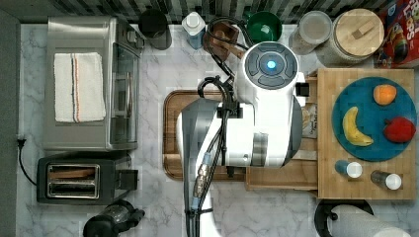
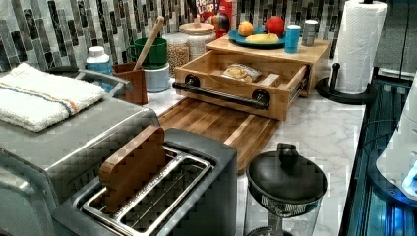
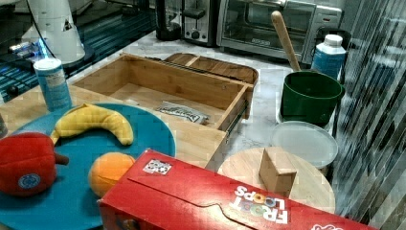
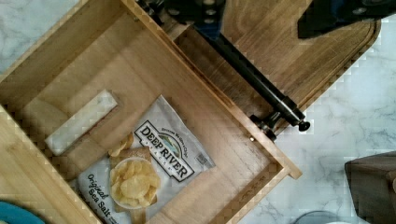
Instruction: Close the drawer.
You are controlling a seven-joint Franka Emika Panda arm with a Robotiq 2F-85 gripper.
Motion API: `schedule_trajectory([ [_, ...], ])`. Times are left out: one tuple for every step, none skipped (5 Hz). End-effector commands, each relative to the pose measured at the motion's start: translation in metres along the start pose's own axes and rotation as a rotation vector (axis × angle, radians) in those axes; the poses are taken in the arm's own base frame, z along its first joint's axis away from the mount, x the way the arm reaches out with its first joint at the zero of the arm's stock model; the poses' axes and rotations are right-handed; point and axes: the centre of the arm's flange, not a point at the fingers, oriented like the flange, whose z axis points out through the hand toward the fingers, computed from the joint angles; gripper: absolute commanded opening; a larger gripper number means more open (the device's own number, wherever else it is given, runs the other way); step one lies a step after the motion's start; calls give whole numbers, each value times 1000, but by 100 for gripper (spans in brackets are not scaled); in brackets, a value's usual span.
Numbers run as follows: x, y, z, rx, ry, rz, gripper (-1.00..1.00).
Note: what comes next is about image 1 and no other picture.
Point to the wooden utensil holder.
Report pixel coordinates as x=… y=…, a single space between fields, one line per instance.
x=219 y=45

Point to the blue shaker white cap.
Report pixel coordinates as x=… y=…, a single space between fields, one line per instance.
x=349 y=169

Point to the orange plush fruit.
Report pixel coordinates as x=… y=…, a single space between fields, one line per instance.
x=384 y=94

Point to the black two-slot toaster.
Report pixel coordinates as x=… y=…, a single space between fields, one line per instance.
x=82 y=178

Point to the clear shaker white cap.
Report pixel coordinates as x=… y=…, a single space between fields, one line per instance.
x=386 y=180

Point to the bamboo drawer cabinet box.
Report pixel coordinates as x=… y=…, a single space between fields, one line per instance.
x=382 y=170

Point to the dark grey cup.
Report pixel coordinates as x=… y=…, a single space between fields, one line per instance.
x=153 y=25

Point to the black paper towel holder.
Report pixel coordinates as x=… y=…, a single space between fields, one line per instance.
x=324 y=211

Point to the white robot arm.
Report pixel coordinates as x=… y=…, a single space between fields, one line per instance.
x=252 y=119

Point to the round teal plate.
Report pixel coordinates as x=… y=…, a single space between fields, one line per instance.
x=371 y=117

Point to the red Froot Loops box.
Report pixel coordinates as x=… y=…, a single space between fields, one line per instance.
x=400 y=45

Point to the stainless toaster oven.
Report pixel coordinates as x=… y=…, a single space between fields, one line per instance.
x=120 y=46

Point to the yellow plush banana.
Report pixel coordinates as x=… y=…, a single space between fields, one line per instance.
x=351 y=131

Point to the white striped towel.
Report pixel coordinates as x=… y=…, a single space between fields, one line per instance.
x=78 y=86

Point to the jar with wooden lid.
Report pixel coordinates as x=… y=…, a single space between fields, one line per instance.
x=356 y=35

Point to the dark wooden cutting board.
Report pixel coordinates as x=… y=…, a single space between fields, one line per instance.
x=172 y=164

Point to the red plush pepper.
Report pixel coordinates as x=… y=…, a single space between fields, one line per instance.
x=399 y=129

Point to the paper towel roll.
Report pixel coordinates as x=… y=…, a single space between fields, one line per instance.
x=350 y=221

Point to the blue bottle white cap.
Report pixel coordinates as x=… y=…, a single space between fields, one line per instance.
x=195 y=28

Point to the food packet in drawer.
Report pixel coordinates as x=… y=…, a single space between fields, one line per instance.
x=309 y=121

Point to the green pot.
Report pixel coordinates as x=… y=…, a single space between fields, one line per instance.
x=264 y=26

